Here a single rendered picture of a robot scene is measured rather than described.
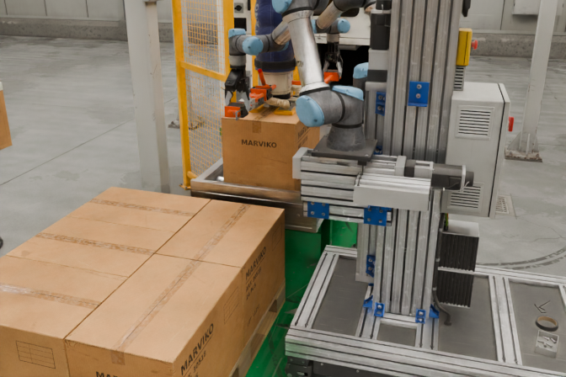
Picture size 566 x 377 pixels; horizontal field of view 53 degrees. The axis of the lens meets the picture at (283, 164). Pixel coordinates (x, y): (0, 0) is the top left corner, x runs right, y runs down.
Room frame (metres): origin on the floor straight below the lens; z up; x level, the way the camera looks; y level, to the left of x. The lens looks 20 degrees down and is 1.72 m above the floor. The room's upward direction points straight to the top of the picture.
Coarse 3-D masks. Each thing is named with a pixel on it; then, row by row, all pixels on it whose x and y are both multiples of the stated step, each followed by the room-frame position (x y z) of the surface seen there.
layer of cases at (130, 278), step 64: (128, 192) 2.77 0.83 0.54; (64, 256) 2.08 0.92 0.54; (128, 256) 2.08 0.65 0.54; (192, 256) 2.08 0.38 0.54; (256, 256) 2.16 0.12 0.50; (0, 320) 1.64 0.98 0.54; (64, 320) 1.64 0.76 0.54; (128, 320) 1.64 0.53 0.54; (192, 320) 1.64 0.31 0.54; (256, 320) 2.14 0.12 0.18
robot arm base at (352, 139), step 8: (336, 128) 2.03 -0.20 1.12; (344, 128) 2.02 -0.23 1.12; (352, 128) 2.02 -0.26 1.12; (360, 128) 2.05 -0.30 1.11; (328, 136) 2.06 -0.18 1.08; (336, 136) 2.02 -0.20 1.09; (344, 136) 2.01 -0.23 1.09; (352, 136) 2.01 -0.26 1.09; (360, 136) 2.03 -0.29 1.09; (328, 144) 2.04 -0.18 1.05; (336, 144) 2.01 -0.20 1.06; (344, 144) 2.00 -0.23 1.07; (352, 144) 2.00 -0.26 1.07; (360, 144) 2.02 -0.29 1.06
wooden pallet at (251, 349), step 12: (276, 300) 2.43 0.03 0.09; (264, 312) 2.26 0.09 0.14; (276, 312) 2.43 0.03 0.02; (264, 324) 2.33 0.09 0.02; (252, 336) 2.08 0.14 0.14; (264, 336) 2.24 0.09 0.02; (252, 348) 2.15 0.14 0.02; (240, 360) 1.94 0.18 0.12; (252, 360) 2.07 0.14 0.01; (240, 372) 1.94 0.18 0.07
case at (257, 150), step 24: (240, 120) 2.77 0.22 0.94; (264, 120) 2.74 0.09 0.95; (288, 120) 2.74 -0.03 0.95; (240, 144) 2.77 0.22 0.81; (264, 144) 2.73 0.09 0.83; (288, 144) 2.70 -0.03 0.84; (312, 144) 3.04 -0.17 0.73; (240, 168) 2.77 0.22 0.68; (264, 168) 2.73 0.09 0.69; (288, 168) 2.70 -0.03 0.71
